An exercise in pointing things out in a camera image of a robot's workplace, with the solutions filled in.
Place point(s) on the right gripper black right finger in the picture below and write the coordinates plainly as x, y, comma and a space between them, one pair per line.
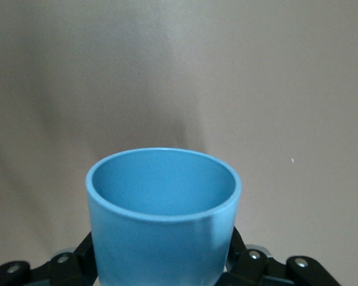
247, 272

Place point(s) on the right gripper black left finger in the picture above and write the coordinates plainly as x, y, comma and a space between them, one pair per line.
52, 275

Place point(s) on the blue plastic cup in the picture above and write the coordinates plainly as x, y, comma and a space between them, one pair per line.
161, 238

